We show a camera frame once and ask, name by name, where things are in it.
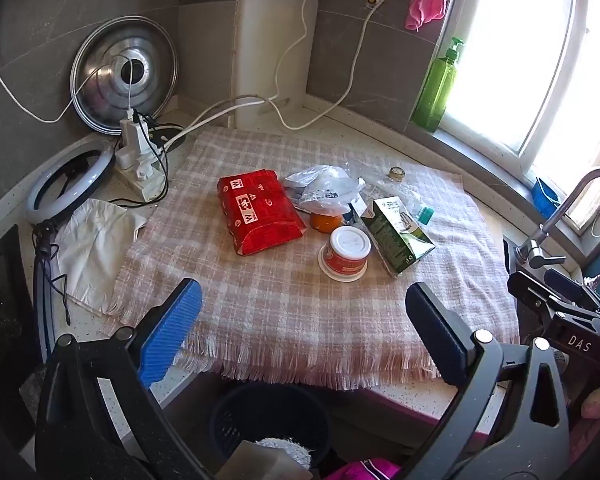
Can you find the blue plastic mesh basket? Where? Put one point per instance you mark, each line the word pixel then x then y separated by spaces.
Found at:
pixel 270 410

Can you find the white power strip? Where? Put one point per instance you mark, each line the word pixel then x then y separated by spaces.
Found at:
pixel 145 187

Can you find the green soap pump bottle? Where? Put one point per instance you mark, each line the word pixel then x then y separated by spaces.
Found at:
pixel 435 90

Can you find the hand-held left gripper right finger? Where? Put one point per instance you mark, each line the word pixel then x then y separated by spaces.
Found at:
pixel 437 332

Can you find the person's right hand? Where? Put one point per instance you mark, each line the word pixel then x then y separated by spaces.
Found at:
pixel 597 402

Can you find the person's pink jacket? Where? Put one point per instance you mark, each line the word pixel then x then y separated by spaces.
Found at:
pixel 365 470

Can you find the white cutting board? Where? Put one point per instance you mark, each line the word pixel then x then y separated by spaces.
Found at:
pixel 275 35

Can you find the pink hanging rag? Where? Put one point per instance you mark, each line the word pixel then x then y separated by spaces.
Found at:
pixel 425 2

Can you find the white plastic bag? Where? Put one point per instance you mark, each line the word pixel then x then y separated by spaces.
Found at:
pixel 320 187

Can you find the clear plastic blister packaging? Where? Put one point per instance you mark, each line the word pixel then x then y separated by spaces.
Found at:
pixel 380 185

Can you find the steel kitchen faucet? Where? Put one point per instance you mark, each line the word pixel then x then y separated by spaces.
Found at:
pixel 555 220

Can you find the red and white paper cup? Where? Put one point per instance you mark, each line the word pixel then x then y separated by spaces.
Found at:
pixel 345 250

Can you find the pink plaid fringed cloth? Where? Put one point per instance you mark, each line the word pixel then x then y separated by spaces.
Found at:
pixel 280 320

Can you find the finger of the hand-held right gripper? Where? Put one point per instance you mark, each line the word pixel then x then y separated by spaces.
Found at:
pixel 535 292
pixel 572 282

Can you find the orange fruit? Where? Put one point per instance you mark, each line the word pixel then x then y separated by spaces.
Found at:
pixel 326 222

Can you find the white window frame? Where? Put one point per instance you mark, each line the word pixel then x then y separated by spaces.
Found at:
pixel 575 60

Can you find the gold bottle cap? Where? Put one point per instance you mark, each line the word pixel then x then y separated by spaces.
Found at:
pixel 396 174

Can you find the blue box on windowsill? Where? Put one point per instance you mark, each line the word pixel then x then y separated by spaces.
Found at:
pixel 545 197

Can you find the red plastic food package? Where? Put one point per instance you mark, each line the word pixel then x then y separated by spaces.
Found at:
pixel 257 210

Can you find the white cloth bag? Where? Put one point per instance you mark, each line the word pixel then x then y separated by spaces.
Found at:
pixel 95 250

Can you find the green drink carton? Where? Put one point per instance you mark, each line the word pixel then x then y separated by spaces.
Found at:
pixel 395 235

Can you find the teal bottle cap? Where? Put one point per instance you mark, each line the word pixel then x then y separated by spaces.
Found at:
pixel 425 215

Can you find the steel pot lid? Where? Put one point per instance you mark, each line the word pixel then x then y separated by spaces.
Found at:
pixel 105 95

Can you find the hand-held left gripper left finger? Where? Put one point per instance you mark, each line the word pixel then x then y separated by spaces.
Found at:
pixel 172 330

